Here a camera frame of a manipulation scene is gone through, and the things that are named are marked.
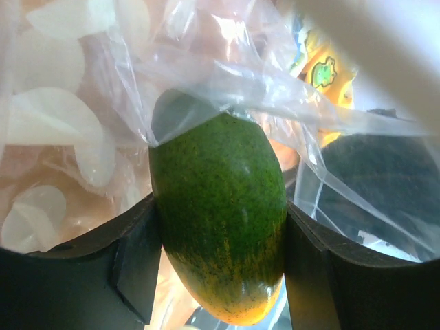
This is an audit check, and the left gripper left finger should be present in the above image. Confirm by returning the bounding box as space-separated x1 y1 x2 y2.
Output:
1 196 162 329

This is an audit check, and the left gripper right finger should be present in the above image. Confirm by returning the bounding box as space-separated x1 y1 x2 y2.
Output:
285 203 439 329

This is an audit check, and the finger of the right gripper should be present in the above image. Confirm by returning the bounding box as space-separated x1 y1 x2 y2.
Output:
293 134 439 261

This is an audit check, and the green fake fruit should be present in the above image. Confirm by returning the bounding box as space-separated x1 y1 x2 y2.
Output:
148 113 287 326

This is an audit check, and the clear zip top bag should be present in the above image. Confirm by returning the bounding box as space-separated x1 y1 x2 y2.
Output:
0 0 440 330

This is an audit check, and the dinosaur print cloth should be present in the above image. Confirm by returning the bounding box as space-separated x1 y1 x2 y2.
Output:
288 20 362 142

